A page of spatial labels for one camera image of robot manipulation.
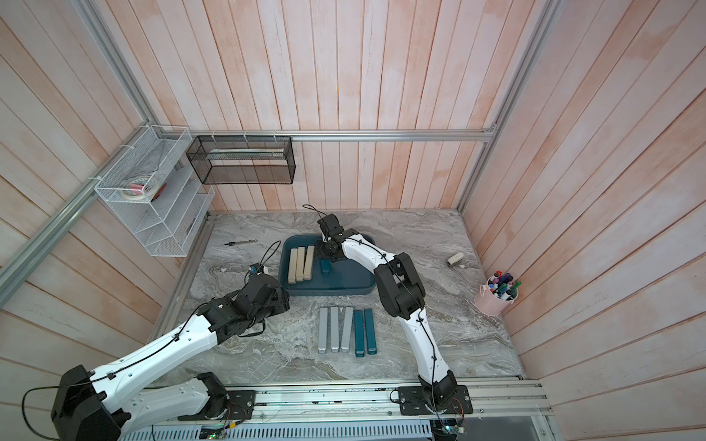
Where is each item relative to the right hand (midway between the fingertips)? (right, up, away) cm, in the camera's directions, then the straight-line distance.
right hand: (319, 251), depth 103 cm
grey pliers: (+3, -24, -19) cm, 30 cm away
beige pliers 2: (-4, -8, -5) cm, 10 cm away
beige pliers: (-9, -5, -4) cm, 11 cm away
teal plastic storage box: (-5, -7, -5) cm, 10 cm away
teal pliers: (+3, -5, -4) cm, 8 cm away
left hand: (-9, -14, -22) cm, 27 cm away
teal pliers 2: (+15, -28, -21) cm, 38 cm away
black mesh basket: (-30, +36, +4) cm, 48 cm away
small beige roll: (+50, -3, -2) cm, 50 cm away
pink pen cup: (+58, -12, -19) cm, 62 cm away
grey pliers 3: (+11, -23, -17) cm, 31 cm away
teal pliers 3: (+18, -27, -21) cm, 39 cm away
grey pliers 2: (+7, -23, -19) cm, 31 cm away
